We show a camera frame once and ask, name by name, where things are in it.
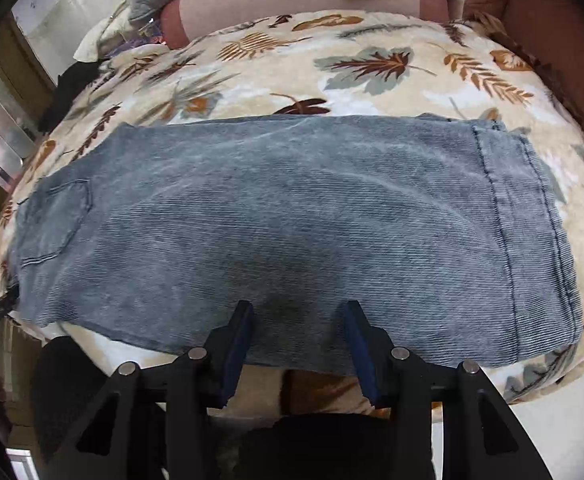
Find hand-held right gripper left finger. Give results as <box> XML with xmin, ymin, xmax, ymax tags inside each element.
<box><xmin>42</xmin><ymin>300</ymin><xmax>255</xmax><ymax>480</ymax></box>

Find pink bolster cushion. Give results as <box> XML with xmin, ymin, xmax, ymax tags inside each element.
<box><xmin>162</xmin><ymin>0</ymin><xmax>472</xmax><ymax>48</ymax></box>

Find leaf printed blanket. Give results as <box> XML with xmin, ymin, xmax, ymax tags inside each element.
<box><xmin>0</xmin><ymin>10</ymin><xmax>584</xmax><ymax>406</ymax></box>

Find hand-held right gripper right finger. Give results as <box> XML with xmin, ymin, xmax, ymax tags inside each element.
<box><xmin>342</xmin><ymin>300</ymin><xmax>555</xmax><ymax>480</ymax></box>

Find grey-blue denim pants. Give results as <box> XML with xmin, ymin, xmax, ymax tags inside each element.
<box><xmin>14</xmin><ymin>114</ymin><xmax>584</xmax><ymax>378</ymax></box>

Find wooden door with glass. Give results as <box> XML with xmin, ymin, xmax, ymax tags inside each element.
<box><xmin>0</xmin><ymin>15</ymin><xmax>58</xmax><ymax>261</ymax></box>

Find colourful plastic packet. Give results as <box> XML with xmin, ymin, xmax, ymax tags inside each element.
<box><xmin>132</xmin><ymin>17</ymin><xmax>167</xmax><ymax>46</ymax></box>

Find white crumpled cloth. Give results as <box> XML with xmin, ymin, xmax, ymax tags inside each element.
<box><xmin>74</xmin><ymin>2</ymin><xmax>138</xmax><ymax>61</ymax></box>

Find brown fringed bed cover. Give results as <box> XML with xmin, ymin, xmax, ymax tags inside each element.
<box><xmin>282</xmin><ymin>370</ymin><xmax>393</xmax><ymax>418</ymax></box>

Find black crumpled cloth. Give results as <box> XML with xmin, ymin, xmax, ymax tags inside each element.
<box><xmin>39</xmin><ymin>60</ymin><xmax>113</xmax><ymax>133</ymax></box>

